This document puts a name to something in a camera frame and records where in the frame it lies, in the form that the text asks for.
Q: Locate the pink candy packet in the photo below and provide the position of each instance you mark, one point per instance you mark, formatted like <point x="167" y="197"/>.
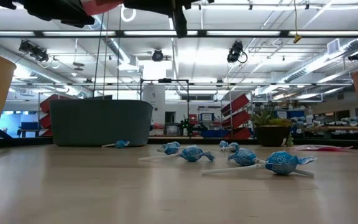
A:
<point x="319" y="148"/>

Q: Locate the grey crate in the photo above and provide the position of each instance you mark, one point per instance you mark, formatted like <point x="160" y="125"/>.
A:
<point x="172" y="129"/>

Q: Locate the potted succulent plant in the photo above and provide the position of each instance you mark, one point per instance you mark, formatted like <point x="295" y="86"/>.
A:
<point x="272" y="133"/>

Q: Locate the black ceiling camera cluster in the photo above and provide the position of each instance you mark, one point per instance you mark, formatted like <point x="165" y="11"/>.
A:
<point x="34" y="51"/>

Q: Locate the white blue sign board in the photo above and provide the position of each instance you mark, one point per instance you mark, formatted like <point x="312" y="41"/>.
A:
<point x="207" y="117"/>

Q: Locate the small black robot device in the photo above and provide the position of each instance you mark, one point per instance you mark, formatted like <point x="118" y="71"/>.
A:
<point x="186" y="126"/>

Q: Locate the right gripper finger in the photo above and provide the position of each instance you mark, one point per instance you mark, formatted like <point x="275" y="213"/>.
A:
<point x="181" y="25"/>

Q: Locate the ceiling light bar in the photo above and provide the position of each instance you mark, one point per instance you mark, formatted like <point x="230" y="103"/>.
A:
<point x="244" y="32"/>
<point x="104" y="84"/>

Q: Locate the slanted metal bin rack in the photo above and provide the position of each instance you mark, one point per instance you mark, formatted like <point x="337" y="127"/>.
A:
<point x="38" y="109"/>
<point x="251" y="109"/>

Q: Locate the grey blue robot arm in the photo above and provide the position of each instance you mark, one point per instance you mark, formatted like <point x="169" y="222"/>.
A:
<point x="300" y="121"/>
<point x="353" y="120"/>

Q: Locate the white air conditioning unit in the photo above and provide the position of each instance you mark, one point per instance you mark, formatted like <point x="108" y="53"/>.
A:
<point x="333" y="46"/>

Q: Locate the small dark table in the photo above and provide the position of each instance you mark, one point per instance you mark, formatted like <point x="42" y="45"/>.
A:
<point x="28" y="126"/>

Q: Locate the blue bin shelving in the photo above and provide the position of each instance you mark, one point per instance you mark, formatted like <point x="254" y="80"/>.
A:
<point x="294" y="114"/>

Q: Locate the red storage bin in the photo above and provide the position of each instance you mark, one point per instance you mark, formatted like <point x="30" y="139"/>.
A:
<point x="236" y="119"/>
<point x="50" y="104"/>
<point x="236" y="104"/>
<point x="45" y="121"/>
<point x="47" y="133"/>

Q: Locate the teal plastic bin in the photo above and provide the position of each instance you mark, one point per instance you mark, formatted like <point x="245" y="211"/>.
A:
<point x="101" y="121"/>

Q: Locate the low blue tub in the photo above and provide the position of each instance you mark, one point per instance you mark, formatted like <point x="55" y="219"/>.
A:
<point x="216" y="133"/>

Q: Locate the yellow plug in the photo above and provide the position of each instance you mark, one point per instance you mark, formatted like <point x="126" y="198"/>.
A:
<point x="297" y="38"/>

